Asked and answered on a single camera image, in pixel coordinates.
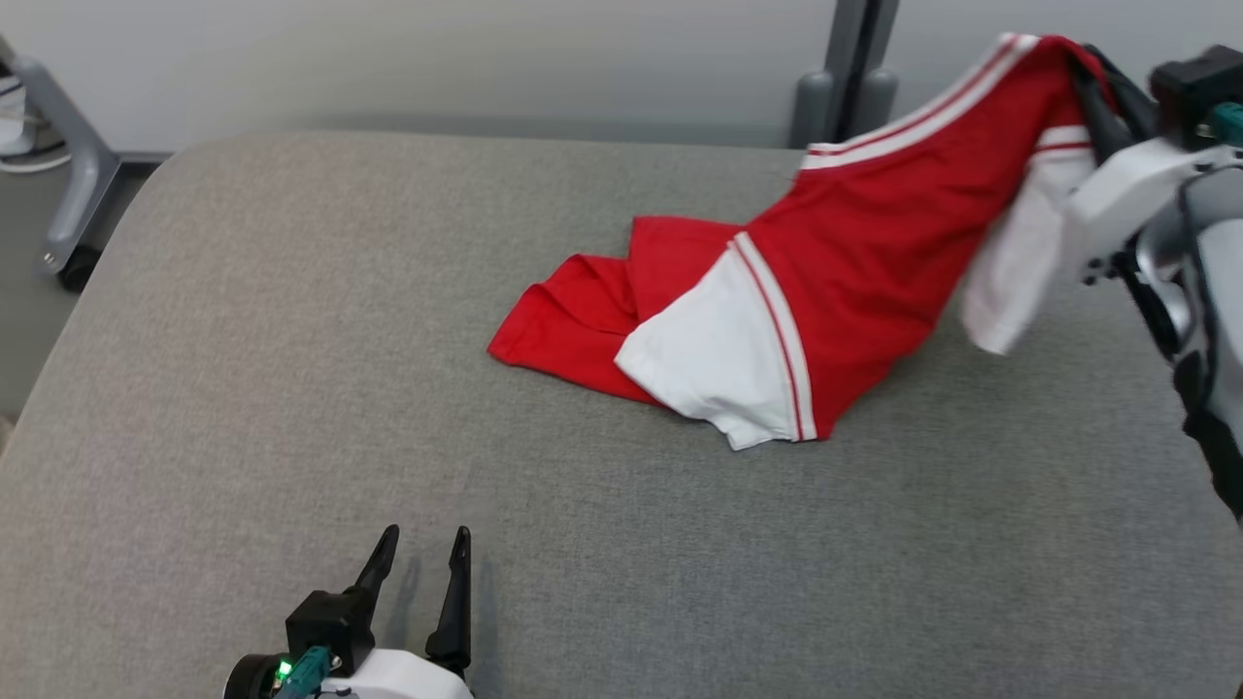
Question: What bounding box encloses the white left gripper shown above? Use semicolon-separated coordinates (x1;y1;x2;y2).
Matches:
320;524;477;699

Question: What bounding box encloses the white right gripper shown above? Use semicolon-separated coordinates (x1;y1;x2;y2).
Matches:
1068;47;1220;283

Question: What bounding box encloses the red and white shirt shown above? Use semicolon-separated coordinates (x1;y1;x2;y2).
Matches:
487;32;1113;452

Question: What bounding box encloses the black caster wheel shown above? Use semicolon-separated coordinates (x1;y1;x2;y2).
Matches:
56;248;103;292

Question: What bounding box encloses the grey metal table leg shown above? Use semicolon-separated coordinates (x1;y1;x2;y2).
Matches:
0;39;171;278

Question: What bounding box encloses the white power strip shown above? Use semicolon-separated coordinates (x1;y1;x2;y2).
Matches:
0;83;38;156

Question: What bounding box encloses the grey partition post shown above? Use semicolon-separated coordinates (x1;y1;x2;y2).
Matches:
791;0;899;149

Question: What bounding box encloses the white cable bundle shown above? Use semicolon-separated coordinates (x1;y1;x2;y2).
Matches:
0;144;71;174

